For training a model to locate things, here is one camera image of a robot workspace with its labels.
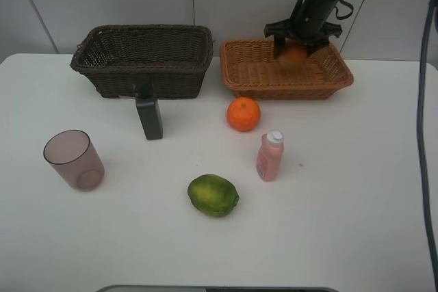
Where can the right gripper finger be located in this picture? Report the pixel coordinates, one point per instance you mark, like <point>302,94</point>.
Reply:
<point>279,46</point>
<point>316,45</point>

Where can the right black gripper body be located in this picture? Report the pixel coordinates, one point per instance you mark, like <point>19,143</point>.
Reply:
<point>307,24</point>

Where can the red yellow peach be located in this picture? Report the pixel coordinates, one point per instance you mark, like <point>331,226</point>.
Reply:
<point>294,57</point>

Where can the orange mandarin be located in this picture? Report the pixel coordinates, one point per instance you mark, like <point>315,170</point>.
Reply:
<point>243,114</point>

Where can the pink bottle white cap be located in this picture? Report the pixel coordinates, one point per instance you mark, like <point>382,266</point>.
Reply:
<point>270,155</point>

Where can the green lime fruit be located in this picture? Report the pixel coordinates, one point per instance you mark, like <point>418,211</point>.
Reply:
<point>213,195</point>

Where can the translucent purple plastic cup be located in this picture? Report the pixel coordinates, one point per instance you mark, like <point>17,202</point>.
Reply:
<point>73,156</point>

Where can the tan wicker basket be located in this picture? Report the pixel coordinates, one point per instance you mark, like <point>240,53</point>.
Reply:
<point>249,70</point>

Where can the dark brown wicker basket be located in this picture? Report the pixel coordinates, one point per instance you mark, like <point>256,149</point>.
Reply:
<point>174,58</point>

